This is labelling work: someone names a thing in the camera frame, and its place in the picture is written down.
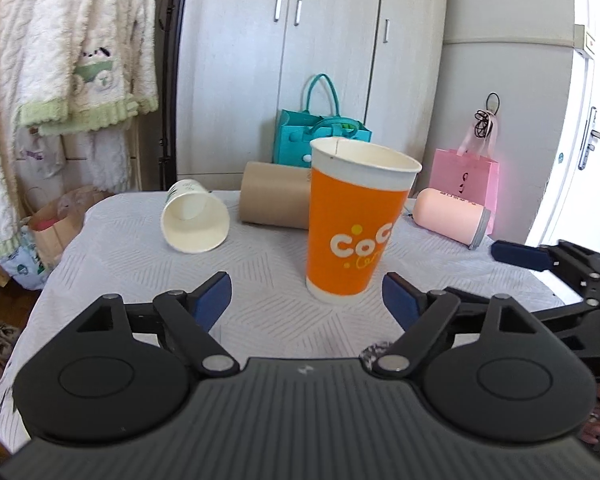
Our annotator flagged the silver door handle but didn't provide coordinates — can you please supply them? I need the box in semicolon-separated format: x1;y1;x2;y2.
578;107;600;171

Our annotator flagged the printed plastic bag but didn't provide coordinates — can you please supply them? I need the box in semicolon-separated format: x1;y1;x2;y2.
0;227;52;291

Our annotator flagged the white quilted tablecloth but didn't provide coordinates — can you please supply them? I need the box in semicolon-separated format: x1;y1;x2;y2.
0;189;570;453

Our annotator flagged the white paper cup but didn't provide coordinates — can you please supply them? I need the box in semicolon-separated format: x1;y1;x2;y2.
160;178;230;255

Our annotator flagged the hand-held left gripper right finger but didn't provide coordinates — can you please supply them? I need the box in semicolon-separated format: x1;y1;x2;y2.
372;271;537;375

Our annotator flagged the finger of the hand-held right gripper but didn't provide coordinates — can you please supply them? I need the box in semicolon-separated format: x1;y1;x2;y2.
442;285;600;333
489;240;600;302

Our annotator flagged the brown paper bag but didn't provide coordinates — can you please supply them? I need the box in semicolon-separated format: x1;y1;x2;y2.
22;185;106;268

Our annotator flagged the grey wooden wardrobe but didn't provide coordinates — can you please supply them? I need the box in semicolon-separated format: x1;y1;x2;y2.
175;0;452;192

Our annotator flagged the cream fluffy bathrobe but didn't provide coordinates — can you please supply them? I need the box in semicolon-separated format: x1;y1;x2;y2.
0;0;160;261

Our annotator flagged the black stand pole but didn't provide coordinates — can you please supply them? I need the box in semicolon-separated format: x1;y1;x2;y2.
157;0;192;192

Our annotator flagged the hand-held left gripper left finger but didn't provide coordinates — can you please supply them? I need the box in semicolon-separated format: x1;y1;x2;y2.
75;271;241;379

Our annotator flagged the brown cardboard tube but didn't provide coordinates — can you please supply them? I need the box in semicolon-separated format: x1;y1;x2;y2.
238;160;313;231

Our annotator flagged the black cable on hook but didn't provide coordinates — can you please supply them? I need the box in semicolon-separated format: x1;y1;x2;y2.
472;92;501;139

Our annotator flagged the teal tote bag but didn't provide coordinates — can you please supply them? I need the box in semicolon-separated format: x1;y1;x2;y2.
272;73;373;167

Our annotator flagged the pink tumbler with grey lid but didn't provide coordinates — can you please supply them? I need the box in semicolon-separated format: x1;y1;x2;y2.
413;188;492;251

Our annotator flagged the white door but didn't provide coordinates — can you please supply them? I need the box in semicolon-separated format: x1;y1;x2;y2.
524;0;600;261

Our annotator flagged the pink paper gift bag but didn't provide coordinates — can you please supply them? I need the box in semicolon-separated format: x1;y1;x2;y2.
428;124;501;236

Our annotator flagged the orange paper cup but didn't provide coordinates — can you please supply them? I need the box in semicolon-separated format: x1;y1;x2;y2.
305;136;423;303

